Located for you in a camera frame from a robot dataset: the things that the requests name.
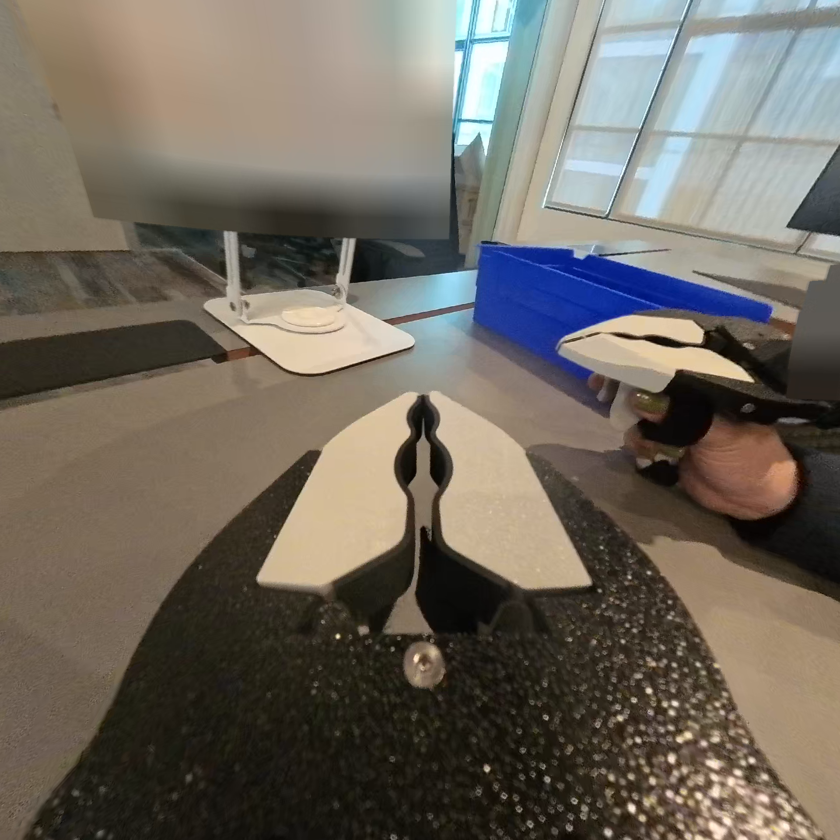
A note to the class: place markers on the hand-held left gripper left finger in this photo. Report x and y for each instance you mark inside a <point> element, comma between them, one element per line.
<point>341,512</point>

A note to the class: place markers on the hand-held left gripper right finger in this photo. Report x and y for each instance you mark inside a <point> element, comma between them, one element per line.
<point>512,518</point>

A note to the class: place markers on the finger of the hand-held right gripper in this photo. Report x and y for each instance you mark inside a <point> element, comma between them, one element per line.
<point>643,361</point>
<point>643,327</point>

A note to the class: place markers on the blue plastic bin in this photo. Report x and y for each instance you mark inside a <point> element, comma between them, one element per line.
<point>590,295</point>

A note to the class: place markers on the person's right hand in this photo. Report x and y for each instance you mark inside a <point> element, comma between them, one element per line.
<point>735,466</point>

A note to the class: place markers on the brown edged grey table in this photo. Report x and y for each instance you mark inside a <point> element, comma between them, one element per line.
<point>617,248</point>

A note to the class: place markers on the thin black mat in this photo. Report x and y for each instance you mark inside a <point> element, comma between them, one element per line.
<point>748,285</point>

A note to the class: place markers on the white document stand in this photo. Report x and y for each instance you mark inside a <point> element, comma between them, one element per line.
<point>315,341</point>

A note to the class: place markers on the black monitor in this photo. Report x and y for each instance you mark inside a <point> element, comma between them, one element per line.
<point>820,197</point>

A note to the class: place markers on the cardboard box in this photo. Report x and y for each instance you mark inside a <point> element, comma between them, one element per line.
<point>471,190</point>

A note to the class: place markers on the black office chair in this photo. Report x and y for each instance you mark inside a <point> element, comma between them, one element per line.
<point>387,250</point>

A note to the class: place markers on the black desk mat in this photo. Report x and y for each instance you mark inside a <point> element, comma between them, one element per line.
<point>98,354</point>

